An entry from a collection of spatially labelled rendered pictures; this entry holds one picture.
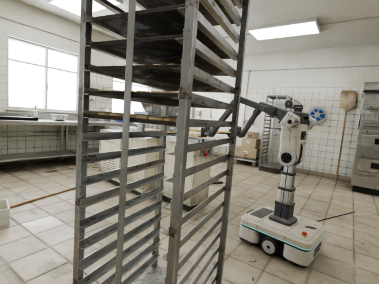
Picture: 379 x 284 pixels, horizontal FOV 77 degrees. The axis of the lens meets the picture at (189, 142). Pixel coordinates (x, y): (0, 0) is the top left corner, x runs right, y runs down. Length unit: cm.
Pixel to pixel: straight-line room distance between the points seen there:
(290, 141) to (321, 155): 425
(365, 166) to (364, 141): 47
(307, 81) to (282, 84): 59
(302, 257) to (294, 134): 100
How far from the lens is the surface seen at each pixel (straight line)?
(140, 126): 326
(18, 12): 581
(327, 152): 648
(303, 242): 225
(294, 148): 227
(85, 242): 118
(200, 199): 308
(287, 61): 681
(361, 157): 545
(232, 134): 132
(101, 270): 134
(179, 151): 75
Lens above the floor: 116
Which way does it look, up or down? 6 degrees down
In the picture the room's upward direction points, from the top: 5 degrees clockwise
